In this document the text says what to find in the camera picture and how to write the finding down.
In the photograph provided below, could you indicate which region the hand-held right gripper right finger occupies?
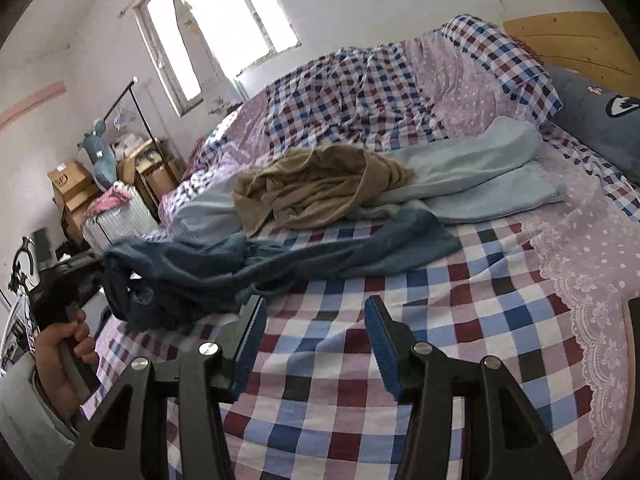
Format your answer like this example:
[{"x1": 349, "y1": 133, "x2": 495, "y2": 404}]
[{"x1": 364, "y1": 296, "x2": 573, "y2": 480}]

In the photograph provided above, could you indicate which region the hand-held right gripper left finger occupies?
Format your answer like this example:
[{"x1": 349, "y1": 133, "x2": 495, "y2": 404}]
[{"x1": 59, "y1": 295, "x2": 268, "y2": 480}]

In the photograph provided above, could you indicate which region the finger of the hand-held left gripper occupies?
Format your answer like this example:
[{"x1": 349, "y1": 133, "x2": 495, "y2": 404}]
[{"x1": 102, "y1": 257, "x2": 151, "y2": 318}]

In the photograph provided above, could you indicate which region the teal blue shirt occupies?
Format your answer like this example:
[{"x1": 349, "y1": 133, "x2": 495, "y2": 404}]
[{"x1": 102, "y1": 208, "x2": 462, "y2": 333}]

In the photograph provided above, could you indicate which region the person's left forearm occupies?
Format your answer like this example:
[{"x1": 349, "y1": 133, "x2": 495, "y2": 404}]
[{"x1": 0, "y1": 355, "x2": 83, "y2": 466}]

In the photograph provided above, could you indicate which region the black clothes rack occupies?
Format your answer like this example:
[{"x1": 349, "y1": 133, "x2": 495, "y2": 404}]
[{"x1": 102, "y1": 76, "x2": 168, "y2": 161}]

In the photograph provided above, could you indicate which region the person's left hand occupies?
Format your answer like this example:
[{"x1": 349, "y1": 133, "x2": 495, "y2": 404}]
[{"x1": 35, "y1": 321, "x2": 101, "y2": 423}]

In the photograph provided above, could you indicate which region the silver ribbed suitcase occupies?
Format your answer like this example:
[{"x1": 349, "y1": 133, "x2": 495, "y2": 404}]
[{"x1": 82, "y1": 185, "x2": 161, "y2": 256}]

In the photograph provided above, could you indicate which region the bed with checkered sheet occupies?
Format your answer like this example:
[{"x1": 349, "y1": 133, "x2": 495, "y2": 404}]
[{"x1": 80, "y1": 14, "x2": 640, "y2": 480}]

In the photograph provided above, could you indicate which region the pink fluffy cloth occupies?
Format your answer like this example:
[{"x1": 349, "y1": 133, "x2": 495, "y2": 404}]
[{"x1": 85, "y1": 182, "x2": 133, "y2": 218}]

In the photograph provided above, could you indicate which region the cardboard box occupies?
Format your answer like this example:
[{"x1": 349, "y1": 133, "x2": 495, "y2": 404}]
[
  {"x1": 47, "y1": 159, "x2": 97, "y2": 196},
  {"x1": 52, "y1": 182, "x2": 104, "y2": 216}
]

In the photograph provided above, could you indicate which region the wooden shelf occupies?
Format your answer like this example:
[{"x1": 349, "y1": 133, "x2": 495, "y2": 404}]
[{"x1": 119, "y1": 137, "x2": 187, "y2": 216}]

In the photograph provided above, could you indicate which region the blue shark plush toy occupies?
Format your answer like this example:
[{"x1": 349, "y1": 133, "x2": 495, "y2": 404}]
[{"x1": 77, "y1": 117, "x2": 118, "y2": 193}]

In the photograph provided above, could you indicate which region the tan garment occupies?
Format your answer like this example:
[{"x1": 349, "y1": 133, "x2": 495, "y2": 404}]
[{"x1": 233, "y1": 146, "x2": 415, "y2": 237}]

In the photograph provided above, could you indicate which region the white embroidered curtain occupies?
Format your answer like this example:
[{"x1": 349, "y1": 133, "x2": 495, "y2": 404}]
[{"x1": 145, "y1": 0, "x2": 246, "y2": 116}]

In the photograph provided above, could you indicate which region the purple checkered quilt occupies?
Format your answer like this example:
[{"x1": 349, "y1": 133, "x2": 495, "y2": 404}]
[{"x1": 182, "y1": 14, "x2": 565, "y2": 201}]

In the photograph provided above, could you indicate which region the window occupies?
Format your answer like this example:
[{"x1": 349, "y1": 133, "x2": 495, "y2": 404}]
[{"x1": 132, "y1": 0, "x2": 301, "y2": 118}]

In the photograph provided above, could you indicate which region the dark blue garment with graphic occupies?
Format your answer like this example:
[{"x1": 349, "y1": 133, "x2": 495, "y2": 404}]
[{"x1": 542, "y1": 62, "x2": 640, "y2": 186}]

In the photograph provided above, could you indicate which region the wooden headboard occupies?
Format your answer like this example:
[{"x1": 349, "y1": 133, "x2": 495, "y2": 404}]
[{"x1": 502, "y1": 11, "x2": 640, "y2": 98}]

